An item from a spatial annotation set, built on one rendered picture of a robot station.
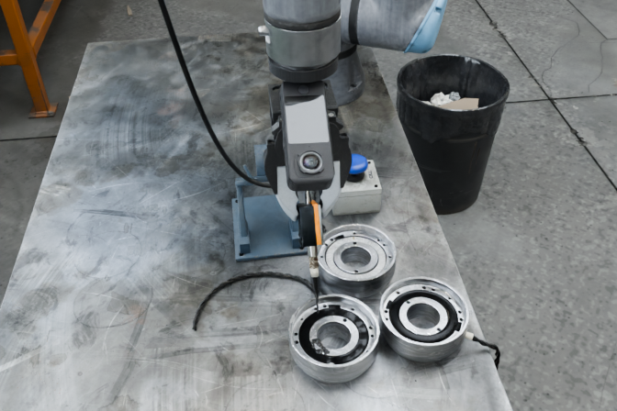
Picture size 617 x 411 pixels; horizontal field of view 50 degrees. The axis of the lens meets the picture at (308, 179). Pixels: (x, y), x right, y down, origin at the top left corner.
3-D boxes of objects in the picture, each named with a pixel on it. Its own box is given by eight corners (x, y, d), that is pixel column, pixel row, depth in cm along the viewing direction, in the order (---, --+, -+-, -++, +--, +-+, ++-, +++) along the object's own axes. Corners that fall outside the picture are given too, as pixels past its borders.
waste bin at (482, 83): (501, 217, 214) (527, 105, 187) (400, 227, 212) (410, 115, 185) (470, 155, 240) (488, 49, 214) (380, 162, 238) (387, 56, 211)
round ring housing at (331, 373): (379, 390, 74) (381, 368, 72) (286, 387, 75) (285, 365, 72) (375, 316, 82) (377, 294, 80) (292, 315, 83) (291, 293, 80)
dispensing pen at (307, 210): (308, 319, 77) (295, 176, 75) (304, 309, 81) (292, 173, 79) (326, 316, 77) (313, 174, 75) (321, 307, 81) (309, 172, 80)
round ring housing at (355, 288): (409, 283, 87) (412, 261, 84) (342, 314, 83) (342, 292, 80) (366, 235, 94) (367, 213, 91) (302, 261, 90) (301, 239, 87)
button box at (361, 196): (380, 212, 97) (382, 186, 94) (333, 216, 97) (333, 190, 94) (370, 178, 104) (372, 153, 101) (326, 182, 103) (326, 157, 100)
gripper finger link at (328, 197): (339, 188, 83) (330, 128, 77) (347, 219, 78) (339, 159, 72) (314, 193, 83) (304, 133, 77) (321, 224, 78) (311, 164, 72)
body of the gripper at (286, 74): (331, 122, 79) (332, 28, 71) (344, 165, 72) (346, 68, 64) (268, 127, 78) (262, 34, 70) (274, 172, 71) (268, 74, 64)
